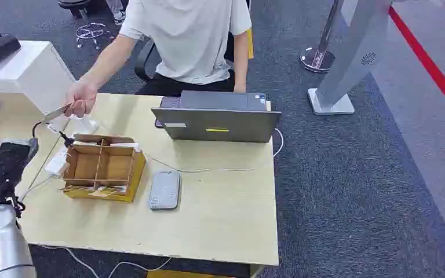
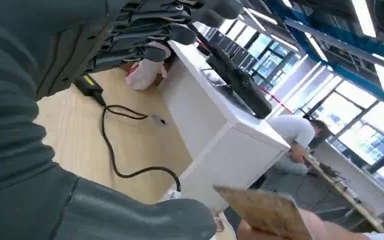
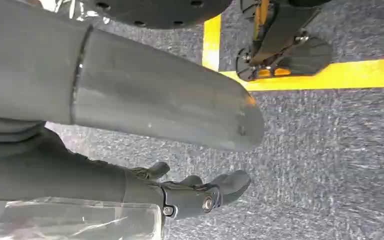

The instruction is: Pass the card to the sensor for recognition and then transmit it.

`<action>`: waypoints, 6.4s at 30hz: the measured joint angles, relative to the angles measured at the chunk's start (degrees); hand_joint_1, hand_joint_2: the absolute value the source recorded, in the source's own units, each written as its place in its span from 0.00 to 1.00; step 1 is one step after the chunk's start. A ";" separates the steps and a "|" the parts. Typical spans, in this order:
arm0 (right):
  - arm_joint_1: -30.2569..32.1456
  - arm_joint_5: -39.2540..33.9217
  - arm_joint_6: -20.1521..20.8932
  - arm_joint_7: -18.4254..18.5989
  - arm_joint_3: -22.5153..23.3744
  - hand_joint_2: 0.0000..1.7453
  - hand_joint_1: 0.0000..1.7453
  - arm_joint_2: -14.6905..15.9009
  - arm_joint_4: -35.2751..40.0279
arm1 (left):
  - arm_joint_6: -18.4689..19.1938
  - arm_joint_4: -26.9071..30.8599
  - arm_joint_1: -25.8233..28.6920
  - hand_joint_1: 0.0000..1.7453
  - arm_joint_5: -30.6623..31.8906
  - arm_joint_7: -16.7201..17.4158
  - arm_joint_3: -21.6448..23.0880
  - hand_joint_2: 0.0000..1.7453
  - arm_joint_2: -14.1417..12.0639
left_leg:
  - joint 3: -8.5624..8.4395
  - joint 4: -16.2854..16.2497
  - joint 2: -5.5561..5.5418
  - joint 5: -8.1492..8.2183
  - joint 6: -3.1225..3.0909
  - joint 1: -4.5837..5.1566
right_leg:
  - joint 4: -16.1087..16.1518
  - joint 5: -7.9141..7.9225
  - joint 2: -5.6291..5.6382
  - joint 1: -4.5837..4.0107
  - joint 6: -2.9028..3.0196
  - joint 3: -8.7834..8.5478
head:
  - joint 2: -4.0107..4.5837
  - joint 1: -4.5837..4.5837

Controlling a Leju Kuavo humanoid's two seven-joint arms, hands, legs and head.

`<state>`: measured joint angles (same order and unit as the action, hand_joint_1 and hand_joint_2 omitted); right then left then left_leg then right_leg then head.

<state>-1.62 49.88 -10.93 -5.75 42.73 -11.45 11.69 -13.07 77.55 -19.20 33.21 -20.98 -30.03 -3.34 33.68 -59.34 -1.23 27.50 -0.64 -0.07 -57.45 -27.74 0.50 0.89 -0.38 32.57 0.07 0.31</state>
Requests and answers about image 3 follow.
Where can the yellow floor tape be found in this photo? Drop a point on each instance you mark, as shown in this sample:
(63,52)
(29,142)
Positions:
(344,78)

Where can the crinkled clear plastic film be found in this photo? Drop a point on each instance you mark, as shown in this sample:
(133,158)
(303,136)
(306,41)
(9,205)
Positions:
(69,8)

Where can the black round perforated disc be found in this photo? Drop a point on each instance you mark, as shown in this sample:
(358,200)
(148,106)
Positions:
(152,11)

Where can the clear plastic bag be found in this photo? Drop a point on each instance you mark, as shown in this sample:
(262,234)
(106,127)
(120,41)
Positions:
(79,220)

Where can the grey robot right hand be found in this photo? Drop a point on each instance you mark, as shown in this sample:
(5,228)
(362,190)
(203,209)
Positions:
(152,96)

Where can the grey ribbed right arm sleeve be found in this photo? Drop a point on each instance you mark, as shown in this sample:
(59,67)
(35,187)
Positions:
(6,129)

